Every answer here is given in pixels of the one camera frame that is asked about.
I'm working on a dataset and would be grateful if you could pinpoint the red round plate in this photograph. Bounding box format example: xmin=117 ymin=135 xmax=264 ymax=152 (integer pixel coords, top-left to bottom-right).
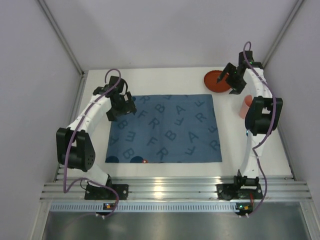
xmin=204 ymin=70 xmax=231 ymax=93

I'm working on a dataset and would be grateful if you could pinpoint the blue letter-print placemat cloth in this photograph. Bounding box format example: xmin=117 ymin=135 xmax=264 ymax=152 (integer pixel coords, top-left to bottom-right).
xmin=105 ymin=94 xmax=222 ymax=164

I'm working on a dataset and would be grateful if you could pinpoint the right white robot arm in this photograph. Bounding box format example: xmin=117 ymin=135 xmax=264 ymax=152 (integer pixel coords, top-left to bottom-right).
xmin=216 ymin=50 xmax=283 ymax=179

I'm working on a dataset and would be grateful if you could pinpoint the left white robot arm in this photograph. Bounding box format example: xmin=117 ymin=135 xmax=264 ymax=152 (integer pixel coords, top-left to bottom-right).
xmin=56 ymin=76 xmax=137 ymax=186

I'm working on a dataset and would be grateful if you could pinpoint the pink plastic cup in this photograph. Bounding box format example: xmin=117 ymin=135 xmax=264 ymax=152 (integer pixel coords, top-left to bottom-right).
xmin=239 ymin=95 xmax=253 ymax=119

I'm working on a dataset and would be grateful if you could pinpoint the aluminium mounting rail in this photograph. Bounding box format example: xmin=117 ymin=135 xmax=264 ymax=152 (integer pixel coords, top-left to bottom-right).
xmin=41 ymin=162 xmax=312 ymax=201

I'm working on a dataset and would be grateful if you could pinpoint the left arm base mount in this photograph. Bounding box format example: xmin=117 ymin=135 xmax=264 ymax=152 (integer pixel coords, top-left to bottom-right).
xmin=84 ymin=184 xmax=129 ymax=200

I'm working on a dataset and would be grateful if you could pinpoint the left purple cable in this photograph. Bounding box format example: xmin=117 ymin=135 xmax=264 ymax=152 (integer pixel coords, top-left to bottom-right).
xmin=63 ymin=68 xmax=128 ymax=220

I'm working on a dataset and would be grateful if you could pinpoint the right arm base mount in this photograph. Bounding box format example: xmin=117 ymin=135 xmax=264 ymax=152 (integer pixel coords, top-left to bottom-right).
xmin=216 ymin=183 xmax=263 ymax=201

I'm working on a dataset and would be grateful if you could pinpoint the perforated cable tray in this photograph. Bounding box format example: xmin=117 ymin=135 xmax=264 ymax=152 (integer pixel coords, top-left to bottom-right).
xmin=49 ymin=201 xmax=256 ymax=213

